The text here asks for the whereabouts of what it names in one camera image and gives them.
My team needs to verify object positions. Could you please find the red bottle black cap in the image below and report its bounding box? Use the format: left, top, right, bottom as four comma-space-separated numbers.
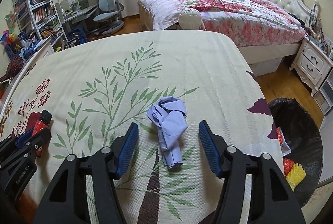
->
32, 109, 52, 157

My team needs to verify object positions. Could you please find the yellow foam fruit net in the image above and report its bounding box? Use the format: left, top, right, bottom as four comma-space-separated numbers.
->
286, 163, 307, 191

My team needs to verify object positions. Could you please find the red plastic bag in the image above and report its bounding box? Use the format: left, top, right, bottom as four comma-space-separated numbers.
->
283, 158, 295, 176

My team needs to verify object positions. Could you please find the red foam fruit net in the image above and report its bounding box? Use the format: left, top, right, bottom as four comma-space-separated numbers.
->
277, 127, 284, 144

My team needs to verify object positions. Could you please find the black lined trash bin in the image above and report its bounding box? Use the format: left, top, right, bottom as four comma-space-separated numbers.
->
268, 98, 323, 207

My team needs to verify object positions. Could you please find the floral cream bed sheet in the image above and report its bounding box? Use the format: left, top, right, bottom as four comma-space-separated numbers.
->
2, 30, 282, 223

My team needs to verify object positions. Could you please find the plastic drawer storage unit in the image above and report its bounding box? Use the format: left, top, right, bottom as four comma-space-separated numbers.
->
314, 80, 333, 115

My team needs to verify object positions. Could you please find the grey study desk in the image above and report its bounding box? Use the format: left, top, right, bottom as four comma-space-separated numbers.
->
54, 3, 98, 41

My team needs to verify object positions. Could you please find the white bookshelf with books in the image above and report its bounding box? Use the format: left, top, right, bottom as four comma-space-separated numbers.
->
12, 0, 66, 51

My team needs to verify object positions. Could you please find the white nightstand with drawers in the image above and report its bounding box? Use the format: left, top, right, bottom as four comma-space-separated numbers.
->
289, 36, 332, 97

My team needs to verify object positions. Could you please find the light blue desk chair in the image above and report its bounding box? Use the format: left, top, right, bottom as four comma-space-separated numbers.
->
93, 0, 124, 35

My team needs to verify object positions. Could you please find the pink floral quilt bed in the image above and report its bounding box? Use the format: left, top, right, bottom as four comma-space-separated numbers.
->
138, 0, 307, 47

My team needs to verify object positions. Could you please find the white round bed post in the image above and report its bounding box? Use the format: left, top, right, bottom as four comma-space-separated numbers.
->
178, 8, 202, 30

